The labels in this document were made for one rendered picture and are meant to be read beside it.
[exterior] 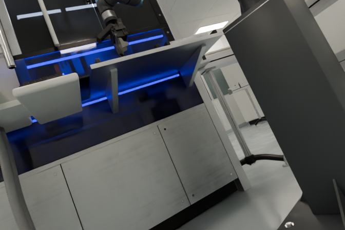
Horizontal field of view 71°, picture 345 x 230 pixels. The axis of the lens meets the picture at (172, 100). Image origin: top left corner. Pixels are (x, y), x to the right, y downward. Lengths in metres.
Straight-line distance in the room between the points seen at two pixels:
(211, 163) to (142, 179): 0.43
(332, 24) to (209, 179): 1.69
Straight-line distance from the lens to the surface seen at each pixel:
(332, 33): 2.54
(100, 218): 1.39
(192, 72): 1.47
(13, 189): 1.17
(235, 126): 1.85
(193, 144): 1.51
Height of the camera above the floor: 0.46
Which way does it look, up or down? 8 degrees up
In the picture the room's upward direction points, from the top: 24 degrees counter-clockwise
